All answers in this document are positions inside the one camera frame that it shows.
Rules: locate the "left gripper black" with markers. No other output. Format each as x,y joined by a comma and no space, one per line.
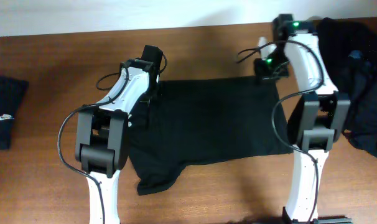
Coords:
153,88

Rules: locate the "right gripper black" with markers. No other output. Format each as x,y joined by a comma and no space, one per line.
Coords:
260,75

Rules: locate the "black t-shirt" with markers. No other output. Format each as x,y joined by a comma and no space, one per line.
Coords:
200,122

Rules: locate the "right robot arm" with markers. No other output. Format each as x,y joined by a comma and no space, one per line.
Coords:
317,120

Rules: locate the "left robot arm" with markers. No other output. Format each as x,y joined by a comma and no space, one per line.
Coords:
101,129

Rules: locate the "black clothes pile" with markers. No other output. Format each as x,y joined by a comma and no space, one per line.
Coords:
349,52

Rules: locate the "folded black Nike garment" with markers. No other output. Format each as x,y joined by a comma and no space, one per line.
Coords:
12,92

